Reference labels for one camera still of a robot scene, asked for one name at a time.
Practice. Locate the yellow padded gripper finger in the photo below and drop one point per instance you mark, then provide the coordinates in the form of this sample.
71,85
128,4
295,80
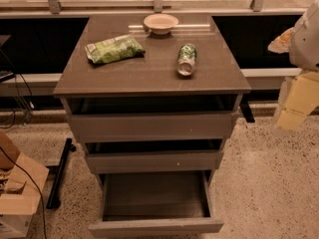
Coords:
285,122

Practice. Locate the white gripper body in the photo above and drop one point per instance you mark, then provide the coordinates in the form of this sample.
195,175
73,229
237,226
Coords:
306,45

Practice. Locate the grey bottom drawer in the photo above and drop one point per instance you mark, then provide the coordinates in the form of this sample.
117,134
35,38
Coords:
155,203

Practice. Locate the grey drawer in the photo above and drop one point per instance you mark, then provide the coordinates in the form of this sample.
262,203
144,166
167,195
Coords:
155,203
147,118
152,156

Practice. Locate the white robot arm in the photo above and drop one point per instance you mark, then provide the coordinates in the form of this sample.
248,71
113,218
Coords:
301,42

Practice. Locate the grey top drawer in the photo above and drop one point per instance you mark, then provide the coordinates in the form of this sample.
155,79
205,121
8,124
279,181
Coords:
147,118

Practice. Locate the grey middle drawer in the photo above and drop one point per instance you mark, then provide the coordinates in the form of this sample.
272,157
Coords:
152,156

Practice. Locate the grey drawer cabinet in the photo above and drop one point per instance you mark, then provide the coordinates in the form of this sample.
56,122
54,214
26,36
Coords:
155,72

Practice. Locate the green soda can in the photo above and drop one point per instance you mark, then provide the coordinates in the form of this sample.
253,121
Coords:
186,59

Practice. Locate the white bowl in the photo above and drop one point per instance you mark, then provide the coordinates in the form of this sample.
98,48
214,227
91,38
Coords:
160,24

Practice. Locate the green chip bag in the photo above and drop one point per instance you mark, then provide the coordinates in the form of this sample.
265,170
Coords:
114,49

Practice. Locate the black metal stand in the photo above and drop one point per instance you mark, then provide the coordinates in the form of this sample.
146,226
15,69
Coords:
54,201

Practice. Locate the cardboard box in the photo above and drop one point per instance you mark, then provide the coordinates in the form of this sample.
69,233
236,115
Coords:
22,182

